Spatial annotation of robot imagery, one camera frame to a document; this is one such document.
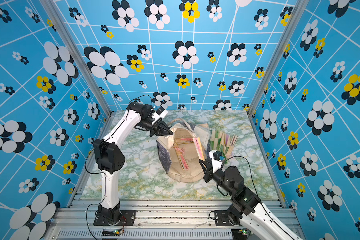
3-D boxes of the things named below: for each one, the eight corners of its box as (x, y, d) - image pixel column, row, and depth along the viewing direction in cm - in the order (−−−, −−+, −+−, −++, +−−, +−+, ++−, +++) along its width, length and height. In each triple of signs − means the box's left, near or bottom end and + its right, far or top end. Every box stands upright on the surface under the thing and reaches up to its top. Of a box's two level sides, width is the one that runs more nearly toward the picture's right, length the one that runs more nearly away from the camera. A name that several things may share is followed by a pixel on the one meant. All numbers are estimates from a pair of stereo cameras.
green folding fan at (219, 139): (213, 149, 100) (213, 148, 99) (214, 130, 111) (215, 128, 109) (223, 151, 100) (223, 149, 98) (223, 131, 110) (224, 129, 109)
